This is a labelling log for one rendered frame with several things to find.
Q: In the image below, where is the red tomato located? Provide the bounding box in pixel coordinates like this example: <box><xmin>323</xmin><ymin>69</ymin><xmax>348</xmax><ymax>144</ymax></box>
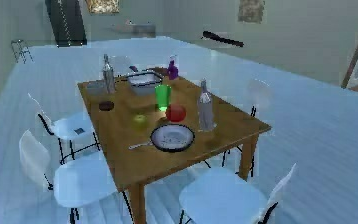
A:
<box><xmin>165</xmin><ymin>103</ymin><xmax>187</xmax><ymax>123</ymax></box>

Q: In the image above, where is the green cup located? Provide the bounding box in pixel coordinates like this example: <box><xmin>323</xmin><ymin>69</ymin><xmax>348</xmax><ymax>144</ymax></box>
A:
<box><xmin>154</xmin><ymin>84</ymin><xmax>172</xmax><ymax>112</ymax></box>

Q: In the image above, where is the black frying pan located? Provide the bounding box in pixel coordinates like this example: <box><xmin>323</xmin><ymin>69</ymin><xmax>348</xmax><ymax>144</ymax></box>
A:
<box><xmin>128</xmin><ymin>123</ymin><xmax>196</xmax><ymax>153</ymax></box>

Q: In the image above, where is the grey glass bottle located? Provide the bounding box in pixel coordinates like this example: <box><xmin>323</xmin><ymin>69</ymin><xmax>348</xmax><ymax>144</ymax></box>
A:
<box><xmin>102</xmin><ymin>53</ymin><xmax>117</xmax><ymax>95</ymax></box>
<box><xmin>197</xmin><ymin>78</ymin><xmax>217</xmax><ymax>133</ymax></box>

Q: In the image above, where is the green apple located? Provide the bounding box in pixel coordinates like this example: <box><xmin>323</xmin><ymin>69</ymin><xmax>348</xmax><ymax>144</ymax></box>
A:
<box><xmin>133</xmin><ymin>114</ymin><xmax>147</xmax><ymax>129</ymax></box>

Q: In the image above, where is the purple spray bottle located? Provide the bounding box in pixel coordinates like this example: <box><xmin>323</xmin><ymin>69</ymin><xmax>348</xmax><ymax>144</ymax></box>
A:
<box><xmin>167</xmin><ymin>55</ymin><xmax>180</xmax><ymax>81</ymax></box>

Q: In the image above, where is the brown wooden dining table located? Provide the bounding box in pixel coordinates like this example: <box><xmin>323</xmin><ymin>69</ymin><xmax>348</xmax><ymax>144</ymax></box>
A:
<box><xmin>77</xmin><ymin>66</ymin><xmax>273</xmax><ymax>224</ymax></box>

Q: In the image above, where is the dark brown round disc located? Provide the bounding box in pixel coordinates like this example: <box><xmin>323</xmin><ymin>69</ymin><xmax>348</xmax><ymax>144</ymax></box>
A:
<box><xmin>98</xmin><ymin>100</ymin><xmax>115</xmax><ymax>112</ymax></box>

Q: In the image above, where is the white chair with black legs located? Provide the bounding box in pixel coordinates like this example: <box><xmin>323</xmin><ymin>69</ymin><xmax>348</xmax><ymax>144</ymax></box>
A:
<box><xmin>18</xmin><ymin>129</ymin><xmax>134</xmax><ymax>224</ymax></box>
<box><xmin>203</xmin><ymin>78</ymin><xmax>272</xmax><ymax>178</ymax></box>
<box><xmin>178</xmin><ymin>162</ymin><xmax>297</xmax><ymax>224</ymax></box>
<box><xmin>27</xmin><ymin>92</ymin><xmax>102</xmax><ymax>165</ymax></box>

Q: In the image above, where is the grey metal stool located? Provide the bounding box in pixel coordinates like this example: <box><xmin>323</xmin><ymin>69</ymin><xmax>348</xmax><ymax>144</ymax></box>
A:
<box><xmin>10</xmin><ymin>39</ymin><xmax>34</xmax><ymax>64</ymax></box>

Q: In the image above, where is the grey wall shelf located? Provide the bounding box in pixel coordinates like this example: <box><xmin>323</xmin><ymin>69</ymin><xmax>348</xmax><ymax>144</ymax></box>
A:
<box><xmin>112</xmin><ymin>20</ymin><xmax>157</xmax><ymax>38</ymax></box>

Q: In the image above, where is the brown framed wall picture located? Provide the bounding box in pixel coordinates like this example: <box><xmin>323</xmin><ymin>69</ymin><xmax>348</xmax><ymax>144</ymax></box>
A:
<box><xmin>237</xmin><ymin>0</ymin><xmax>266</xmax><ymax>24</ymax></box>

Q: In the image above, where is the gold framed wall picture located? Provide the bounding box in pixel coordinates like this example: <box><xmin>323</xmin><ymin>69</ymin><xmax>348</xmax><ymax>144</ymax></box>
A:
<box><xmin>85</xmin><ymin>0</ymin><xmax>121</xmax><ymax>15</ymax></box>

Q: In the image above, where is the brown window frame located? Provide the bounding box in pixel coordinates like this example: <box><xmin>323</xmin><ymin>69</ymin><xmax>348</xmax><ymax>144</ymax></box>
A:
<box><xmin>340</xmin><ymin>13</ymin><xmax>358</xmax><ymax>90</ymax></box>

